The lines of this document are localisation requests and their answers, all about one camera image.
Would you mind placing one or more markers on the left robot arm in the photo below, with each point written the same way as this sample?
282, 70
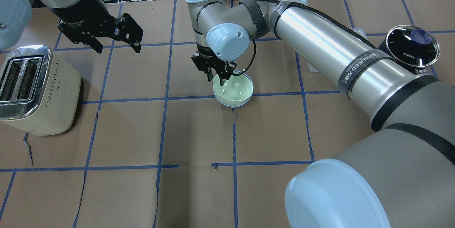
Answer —
15, 16

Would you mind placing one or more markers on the blue bowl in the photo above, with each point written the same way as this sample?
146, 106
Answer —
234, 104

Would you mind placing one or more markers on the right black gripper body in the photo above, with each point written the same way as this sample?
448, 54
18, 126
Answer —
207, 59

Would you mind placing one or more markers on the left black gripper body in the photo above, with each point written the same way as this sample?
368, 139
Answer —
77, 10

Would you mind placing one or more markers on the cream chrome toaster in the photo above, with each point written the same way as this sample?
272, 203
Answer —
39, 91

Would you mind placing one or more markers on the clear plastic container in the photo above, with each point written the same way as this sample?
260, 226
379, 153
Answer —
359, 31

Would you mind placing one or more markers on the glass saucepan lid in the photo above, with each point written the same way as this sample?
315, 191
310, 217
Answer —
410, 32

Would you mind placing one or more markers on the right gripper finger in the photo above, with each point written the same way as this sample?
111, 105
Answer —
225, 73
209, 74

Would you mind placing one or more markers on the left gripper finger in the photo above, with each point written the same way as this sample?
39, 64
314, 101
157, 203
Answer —
77, 35
127, 30

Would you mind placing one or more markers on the green bowl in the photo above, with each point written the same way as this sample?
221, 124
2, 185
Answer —
233, 88

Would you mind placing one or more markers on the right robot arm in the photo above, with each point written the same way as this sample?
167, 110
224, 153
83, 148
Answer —
402, 176

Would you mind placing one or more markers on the dark blue saucepan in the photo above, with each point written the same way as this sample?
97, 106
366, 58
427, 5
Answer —
411, 55

